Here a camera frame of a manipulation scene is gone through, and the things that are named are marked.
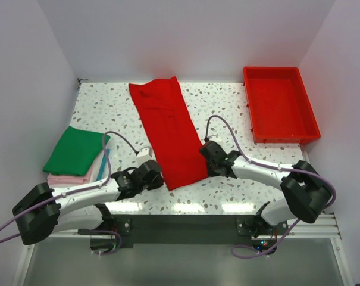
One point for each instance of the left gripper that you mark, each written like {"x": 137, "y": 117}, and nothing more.
{"x": 158, "y": 182}

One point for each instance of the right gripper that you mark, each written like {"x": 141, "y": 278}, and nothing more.
{"x": 212, "y": 173}

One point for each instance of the red t shirt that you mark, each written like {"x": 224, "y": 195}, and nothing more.
{"x": 170, "y": 131}

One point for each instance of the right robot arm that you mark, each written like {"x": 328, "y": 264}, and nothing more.
{"x": 305, "y": 192}

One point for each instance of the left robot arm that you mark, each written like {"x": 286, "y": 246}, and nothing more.
{"x": 44, "y": 210}

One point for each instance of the teal folded t shirt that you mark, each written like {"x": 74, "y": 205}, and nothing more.
{"x": 103, "y": 165}

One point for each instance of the green folded t shirt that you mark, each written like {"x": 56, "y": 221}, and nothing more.
{"x": 75, "y": 152}

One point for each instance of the red plastic bin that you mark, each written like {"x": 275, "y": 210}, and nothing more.
{"x": 279, "y": 107}

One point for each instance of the pink folded t shirt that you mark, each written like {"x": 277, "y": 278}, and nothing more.
{"x": 66, "y": 180}

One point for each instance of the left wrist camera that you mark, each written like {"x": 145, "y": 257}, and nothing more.
{"x": 144, "y": 155}

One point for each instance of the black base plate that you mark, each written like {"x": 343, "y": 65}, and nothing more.
{"x": 202, "y": 229}

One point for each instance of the aluminium frame rail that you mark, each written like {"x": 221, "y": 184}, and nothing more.
{"x": 322, "y": 226}

